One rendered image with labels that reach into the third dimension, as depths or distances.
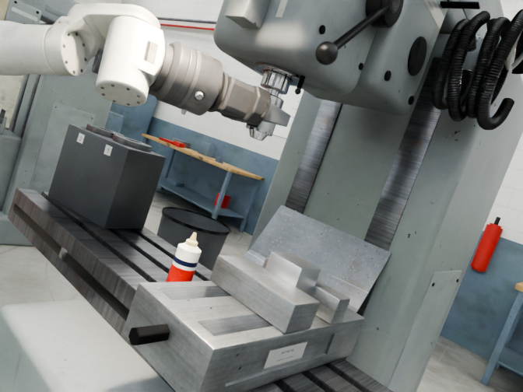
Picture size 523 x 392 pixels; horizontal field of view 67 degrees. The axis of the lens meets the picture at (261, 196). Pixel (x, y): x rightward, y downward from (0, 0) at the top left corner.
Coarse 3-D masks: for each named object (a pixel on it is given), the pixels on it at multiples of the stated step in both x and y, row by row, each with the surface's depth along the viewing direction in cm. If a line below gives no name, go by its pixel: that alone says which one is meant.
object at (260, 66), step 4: (256, 64) 64; (260, 64) 63; (264, 64) 62; (268, 64) 62; (272, 64) 62; (256, 68) 67; (260, 68) 65; (264, 68) 64; (268, 68) 64; (272, 68) 62; (276, 68) 62; (280, 68) 62; (284, 68) 62; (260, 72) 69; (280, 72) 63; (284, 72) 62; (288, 72) 62; (292, 72) 62; (292, 76) 63; (296, 76) 63; (292, 80) 67; (296, 80) 65; (292, 84) 69; (296, 84) 68
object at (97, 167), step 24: (72, 144) 95; (96, 144) 91; (120, 144) 88; (144, 144) 95; (72, 168) 94; (96, 168) 90; (120, 168) 86; (144, 168) 91; (72, 192) 93; (96, 192) 89; (120, 192) 88; (144, 192) 94; (96, 216) 89; (120, 216) 90; (144, 216) 97
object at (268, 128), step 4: (276, 104) 65; (280, 108) 66; (248, 124) 65; (252, 124) 65; (260, 124) 64; (264, 124) 65; (268, 124) 65; (272, 124) 65; (248, 128) 67; (252, 128) 65; (256, 128) 65; (260, 128) 65; (264, 128) 65; (268, 128) 65; (272, 128) 66; (264, 132) 65; (268, 132) 65; (272, 132) 66
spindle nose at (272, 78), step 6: (264, 72) 65; (270, 72) 64; (276, 72) 64; (264, 78) 65; (270, 78) 64; (276, 78) 64; (282, 78) 64; (288, 78) 64; (264, 84) 65; (270, 84) 64; (276, 84) 64; (282, 84) 64; (288, 84) 65; (282, 90) 64
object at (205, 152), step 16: (176, 144) 623; (208, 144) 636; (208, 160) 560; (256, 176) 574; (176, 192) 602; (192, 192) 659; (224, 192) 540; (256, 192) 591; (208, 208) 559; (224, 208) 608; (512, 320) 323; (496, 352) 327; (512, 352) 367; (496, 368) 380; (512, 368) 321
